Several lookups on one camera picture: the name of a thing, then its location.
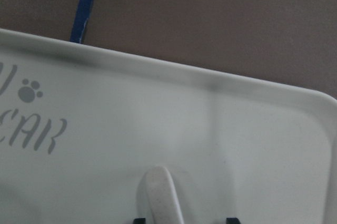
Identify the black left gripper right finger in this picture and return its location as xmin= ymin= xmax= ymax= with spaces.
xmin=226 ymin=217 xmax=239 ymax=224

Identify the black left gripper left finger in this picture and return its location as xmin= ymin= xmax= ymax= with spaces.
xmin=133 ymin=218 xmax=146 ymax=224

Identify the white ceramic spoon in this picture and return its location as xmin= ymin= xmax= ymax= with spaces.
xmin=136 ymin=165 xmax=185 ymax=223

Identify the white bear print tray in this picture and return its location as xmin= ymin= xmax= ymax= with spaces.
xmin=1 ymin=30 xmax=336 ymax=223

